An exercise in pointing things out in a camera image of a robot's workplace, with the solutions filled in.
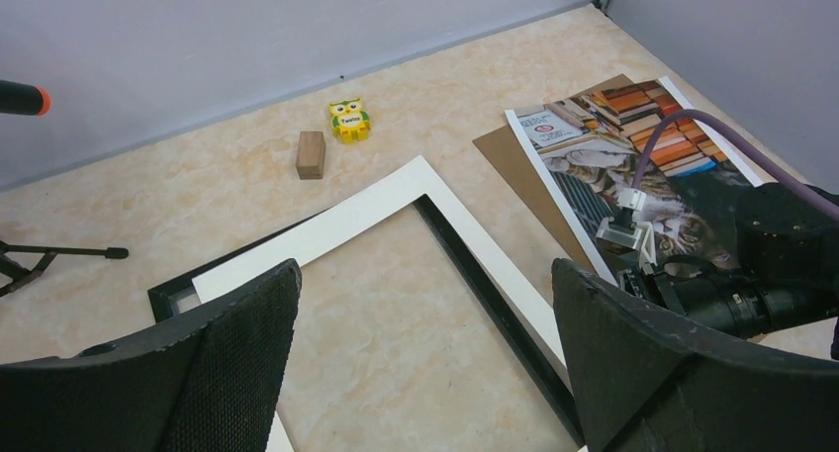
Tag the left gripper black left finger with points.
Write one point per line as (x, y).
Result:
(205, 380)

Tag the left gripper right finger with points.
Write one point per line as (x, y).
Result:
(647, 379)

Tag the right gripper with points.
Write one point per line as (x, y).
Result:
(731, 301)

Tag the black picture frame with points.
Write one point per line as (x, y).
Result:
(163, 299)

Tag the white photo mat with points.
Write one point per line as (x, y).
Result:
(330, 229)

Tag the cat photo print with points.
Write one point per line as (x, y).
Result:
(586, 148)

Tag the brown cardboard backing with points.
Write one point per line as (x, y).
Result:
(505, 153)

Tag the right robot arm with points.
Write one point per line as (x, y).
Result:
(785, 273)

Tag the black tripod stand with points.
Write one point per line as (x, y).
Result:
(20, 276)

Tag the small wooden block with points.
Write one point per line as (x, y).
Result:
(311, 155)

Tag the yellow owl toy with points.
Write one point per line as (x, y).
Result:
(349, 122)

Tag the black microphone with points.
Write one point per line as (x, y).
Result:
(23, 99)

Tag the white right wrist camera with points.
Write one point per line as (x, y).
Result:
(622, 236)

